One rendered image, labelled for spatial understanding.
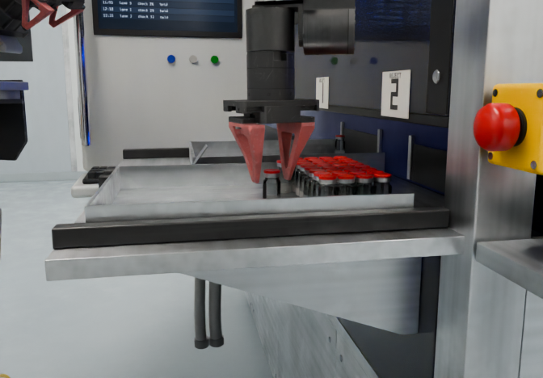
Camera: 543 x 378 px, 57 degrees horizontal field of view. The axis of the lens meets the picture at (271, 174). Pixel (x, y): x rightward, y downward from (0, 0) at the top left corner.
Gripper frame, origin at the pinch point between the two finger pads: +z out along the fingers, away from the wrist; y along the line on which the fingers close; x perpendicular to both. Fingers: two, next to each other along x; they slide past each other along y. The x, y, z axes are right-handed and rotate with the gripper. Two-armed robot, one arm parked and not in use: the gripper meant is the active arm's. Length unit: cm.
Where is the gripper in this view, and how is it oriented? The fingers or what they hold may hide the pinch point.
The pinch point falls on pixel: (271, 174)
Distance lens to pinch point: 61.8
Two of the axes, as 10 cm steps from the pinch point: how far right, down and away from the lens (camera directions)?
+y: 9.0, -0.8, 4.2
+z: 0.1, 9.8, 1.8
